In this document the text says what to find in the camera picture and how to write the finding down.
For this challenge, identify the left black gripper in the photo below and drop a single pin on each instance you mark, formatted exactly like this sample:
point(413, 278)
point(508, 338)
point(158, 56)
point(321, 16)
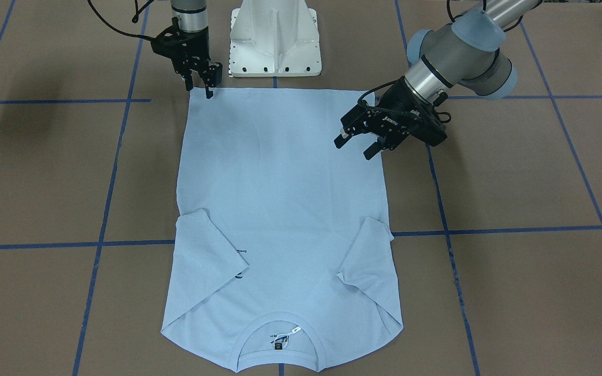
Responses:
point(396, 103)

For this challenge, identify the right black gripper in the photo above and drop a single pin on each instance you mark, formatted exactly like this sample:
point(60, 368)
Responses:
point(195, 51)

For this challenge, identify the light blue t-shirt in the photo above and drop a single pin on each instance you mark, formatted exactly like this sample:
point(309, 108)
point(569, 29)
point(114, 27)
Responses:
point(282, 245)

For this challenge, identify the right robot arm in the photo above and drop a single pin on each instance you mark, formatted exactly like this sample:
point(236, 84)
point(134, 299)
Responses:
point(192, 16)

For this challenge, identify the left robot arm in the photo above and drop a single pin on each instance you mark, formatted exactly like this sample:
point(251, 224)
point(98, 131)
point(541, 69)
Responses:
point(465, 52)

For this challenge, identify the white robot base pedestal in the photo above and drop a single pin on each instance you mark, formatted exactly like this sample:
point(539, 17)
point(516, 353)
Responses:
point(274, 39)

